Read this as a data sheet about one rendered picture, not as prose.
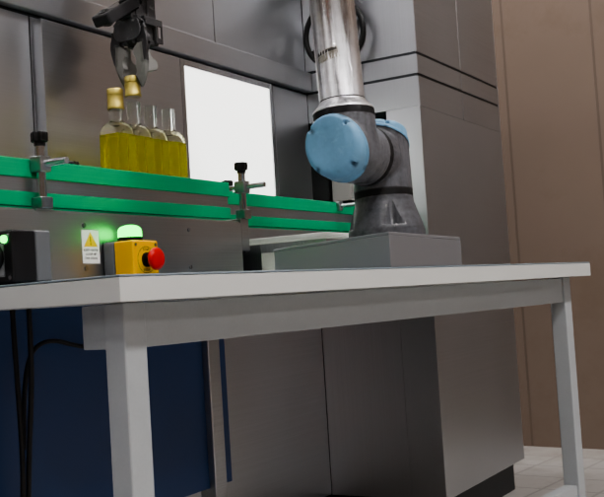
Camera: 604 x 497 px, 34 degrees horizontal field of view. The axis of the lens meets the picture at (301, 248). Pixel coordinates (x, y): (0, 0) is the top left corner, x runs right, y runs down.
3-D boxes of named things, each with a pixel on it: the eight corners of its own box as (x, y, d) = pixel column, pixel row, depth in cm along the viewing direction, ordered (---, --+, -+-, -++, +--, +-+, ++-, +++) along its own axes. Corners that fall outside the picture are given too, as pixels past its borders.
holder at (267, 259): (262, 281, 237) (260, 248, 237) (364, 273, 223) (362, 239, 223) (222, 282, 222) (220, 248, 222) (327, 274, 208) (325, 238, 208)
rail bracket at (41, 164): (45, 212, 166) (41, 134, 167) (78, 208, 163) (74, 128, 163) (28, 211, 163) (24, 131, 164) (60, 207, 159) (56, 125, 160)
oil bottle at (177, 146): (172, 228, 222) (167, 134, 223) (192, 225, 219) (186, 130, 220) (156, 227, 217) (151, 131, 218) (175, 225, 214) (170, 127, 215)
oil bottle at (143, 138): (138, 226, 212) (132, 128, 213) (159, 224, 209) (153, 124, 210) (120, 225, 207) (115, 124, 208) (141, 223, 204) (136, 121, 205)
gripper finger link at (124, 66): (141, 92, 215) (144, 50, 215) (123, 88, 210) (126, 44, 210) (130, 93, 217) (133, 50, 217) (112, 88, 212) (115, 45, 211)
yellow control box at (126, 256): (130, 283, 181) (128, 243, 181) (162, 281, 177) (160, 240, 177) (103, 284, 175) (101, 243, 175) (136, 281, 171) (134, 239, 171)
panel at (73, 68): (270, 203, 282) (263, 86, 284) (279, 201, 281) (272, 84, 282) (38, 181, 205) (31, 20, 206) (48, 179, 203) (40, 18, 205)
